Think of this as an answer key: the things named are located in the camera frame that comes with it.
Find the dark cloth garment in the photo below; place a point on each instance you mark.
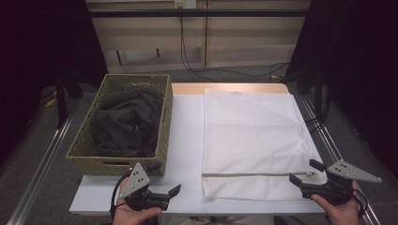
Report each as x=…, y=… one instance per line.
x=125, y=125

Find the green woven basket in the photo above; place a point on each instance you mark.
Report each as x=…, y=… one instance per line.
x=83, y=146

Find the black curtain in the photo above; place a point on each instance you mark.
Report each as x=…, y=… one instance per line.
x=359, y=62
x=37, y=47

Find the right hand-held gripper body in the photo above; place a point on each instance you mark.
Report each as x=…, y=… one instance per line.
x=338, y=190

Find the person's right hand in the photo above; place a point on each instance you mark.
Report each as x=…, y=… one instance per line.
x=342, y=214

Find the person's light trousers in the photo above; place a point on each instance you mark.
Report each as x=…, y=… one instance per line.
x=219, y=220

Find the black horizontal metal bar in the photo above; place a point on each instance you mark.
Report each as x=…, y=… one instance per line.
x=200, y=13

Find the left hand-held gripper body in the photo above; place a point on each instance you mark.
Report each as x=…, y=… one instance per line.
x=136, y=181

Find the white table cover sheet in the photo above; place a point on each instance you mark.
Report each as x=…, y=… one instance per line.
x=184, y=140

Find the metal floor rail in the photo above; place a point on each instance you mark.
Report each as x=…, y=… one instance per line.
x=328, y=140
x=47, y=156

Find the white mesh laundry bag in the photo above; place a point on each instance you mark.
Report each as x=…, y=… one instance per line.
x=250, y=131

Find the black metal stand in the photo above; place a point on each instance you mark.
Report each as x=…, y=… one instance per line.
x=61, y=103
x=318, y=93

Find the person's left hand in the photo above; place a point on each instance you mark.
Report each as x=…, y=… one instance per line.
x=128, y=215

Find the white wall socket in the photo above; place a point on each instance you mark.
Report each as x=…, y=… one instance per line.
x=185, y=3

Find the yellow floor strip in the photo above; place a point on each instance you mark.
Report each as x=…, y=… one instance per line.
x=50, y=101

